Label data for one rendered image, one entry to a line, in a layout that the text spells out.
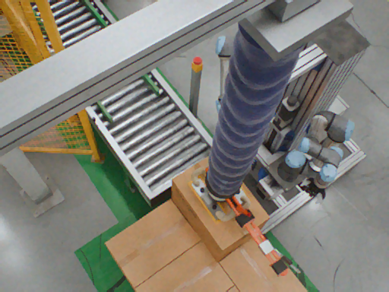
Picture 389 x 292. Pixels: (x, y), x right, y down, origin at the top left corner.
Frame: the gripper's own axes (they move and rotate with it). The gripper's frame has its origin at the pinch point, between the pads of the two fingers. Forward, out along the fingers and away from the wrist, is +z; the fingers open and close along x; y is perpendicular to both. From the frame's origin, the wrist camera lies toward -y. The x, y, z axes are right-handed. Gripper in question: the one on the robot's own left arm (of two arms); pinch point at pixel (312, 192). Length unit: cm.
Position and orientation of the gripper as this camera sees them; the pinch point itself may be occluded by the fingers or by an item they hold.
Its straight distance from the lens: 260.3
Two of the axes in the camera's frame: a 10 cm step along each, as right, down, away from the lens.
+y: -8.0, 5.2, -2.9
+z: -0.5, 4.2, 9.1
